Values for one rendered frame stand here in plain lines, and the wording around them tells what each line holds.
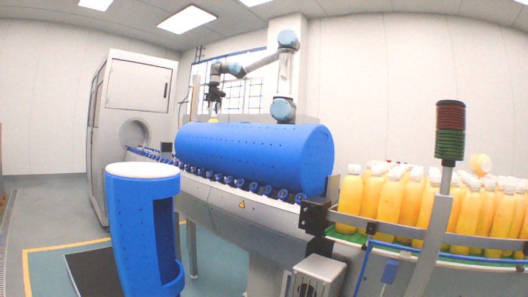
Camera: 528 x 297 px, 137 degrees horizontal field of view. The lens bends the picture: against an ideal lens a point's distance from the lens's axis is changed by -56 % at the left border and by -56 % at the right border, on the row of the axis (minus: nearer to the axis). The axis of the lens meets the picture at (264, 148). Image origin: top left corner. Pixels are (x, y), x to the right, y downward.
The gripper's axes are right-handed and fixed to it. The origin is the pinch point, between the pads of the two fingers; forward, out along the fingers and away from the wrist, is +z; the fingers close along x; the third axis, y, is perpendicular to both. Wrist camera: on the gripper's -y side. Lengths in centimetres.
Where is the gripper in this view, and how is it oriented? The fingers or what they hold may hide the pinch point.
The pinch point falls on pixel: (213, 114)
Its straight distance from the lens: 144.6
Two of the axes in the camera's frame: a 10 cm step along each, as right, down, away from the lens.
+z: -0.7, 10.0, 0.5
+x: -6.5, -0.1, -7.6
